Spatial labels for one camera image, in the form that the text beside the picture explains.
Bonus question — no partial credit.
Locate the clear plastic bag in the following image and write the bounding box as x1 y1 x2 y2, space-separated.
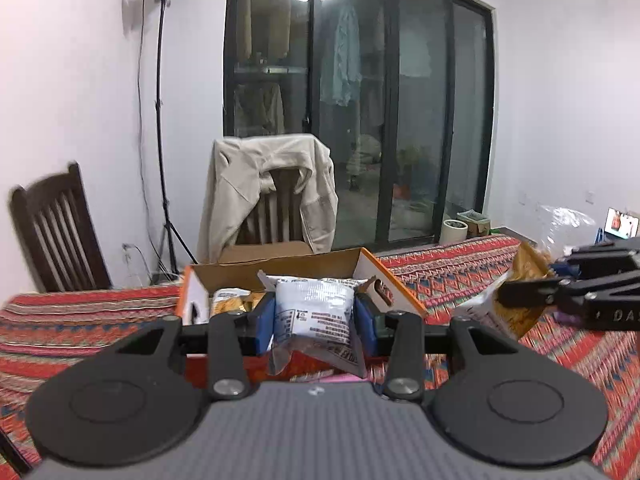
537 202 598 261

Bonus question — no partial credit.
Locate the yellow snack packet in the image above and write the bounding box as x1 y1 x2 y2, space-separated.
210 287 266 318

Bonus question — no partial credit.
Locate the white round pot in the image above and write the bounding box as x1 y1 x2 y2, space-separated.
440 219 469 245

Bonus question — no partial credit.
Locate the black light cable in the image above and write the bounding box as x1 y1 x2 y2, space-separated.
134 0 168 281

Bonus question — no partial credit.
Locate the brown snack packet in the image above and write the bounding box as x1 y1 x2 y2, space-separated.
452 242 556 341

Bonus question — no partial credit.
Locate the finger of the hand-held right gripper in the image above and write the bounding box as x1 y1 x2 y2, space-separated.
497 276 571 309
552 237 640 288

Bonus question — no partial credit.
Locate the orange cardboard box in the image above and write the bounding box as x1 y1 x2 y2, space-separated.
176 247 428 391

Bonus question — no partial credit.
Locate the black sliding glass door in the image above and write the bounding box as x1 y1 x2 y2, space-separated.
223 0 496 256

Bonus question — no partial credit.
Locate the dark wooden chair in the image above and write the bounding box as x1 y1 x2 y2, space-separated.
9 161 112 293

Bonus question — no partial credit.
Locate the white snack packet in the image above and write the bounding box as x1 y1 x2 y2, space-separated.
257 270 373 378

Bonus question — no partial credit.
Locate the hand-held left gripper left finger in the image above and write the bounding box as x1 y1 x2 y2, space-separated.
105 296 276 401

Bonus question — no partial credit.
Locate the hanging light blue shirt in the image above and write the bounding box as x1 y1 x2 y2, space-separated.
320 5 363 107

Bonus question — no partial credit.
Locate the wooden chair under jacket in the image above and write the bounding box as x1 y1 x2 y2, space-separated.
235 167 306 246

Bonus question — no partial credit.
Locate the small brown carton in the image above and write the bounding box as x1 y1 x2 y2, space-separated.
456 210 492 237

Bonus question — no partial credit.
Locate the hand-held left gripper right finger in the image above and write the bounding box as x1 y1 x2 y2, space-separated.
356 294 526 401

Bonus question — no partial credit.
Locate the beige jacket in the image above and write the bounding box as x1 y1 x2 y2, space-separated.
197 133 339 265

